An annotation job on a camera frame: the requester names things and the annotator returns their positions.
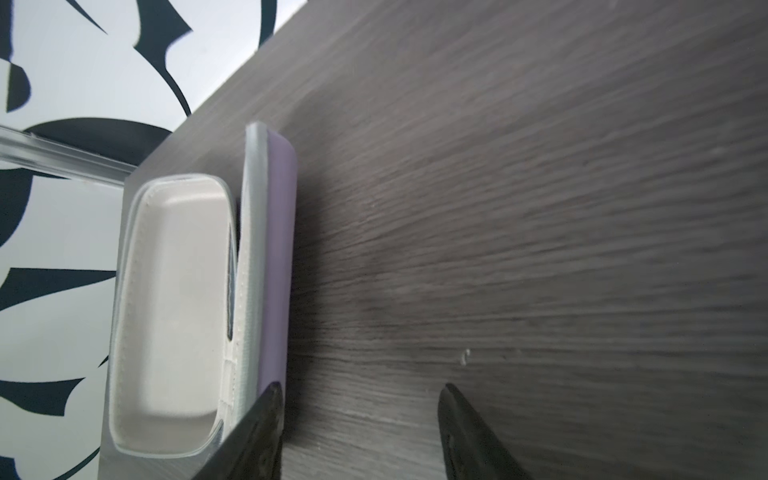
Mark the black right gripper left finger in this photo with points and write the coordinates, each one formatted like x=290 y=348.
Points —
x=253 y=450

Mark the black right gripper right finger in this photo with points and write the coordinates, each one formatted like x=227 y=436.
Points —
x=471 y=449

